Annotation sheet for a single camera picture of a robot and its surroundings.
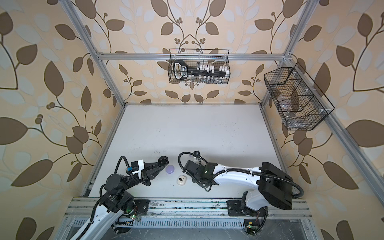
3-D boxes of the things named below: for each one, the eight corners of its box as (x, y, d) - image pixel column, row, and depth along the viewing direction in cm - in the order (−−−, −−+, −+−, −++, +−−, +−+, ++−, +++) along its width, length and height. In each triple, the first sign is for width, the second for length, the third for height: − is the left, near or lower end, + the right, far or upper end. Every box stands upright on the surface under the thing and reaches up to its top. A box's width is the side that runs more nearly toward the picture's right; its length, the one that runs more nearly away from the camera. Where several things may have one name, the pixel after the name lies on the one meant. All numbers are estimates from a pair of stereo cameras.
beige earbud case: (176, 185, 83) (176, 184, 82) (177, 176, 87) (177, 175, 85) (186, 185, 83) (185, 184, 82) (186, 176, 87) (186, 175, 85)
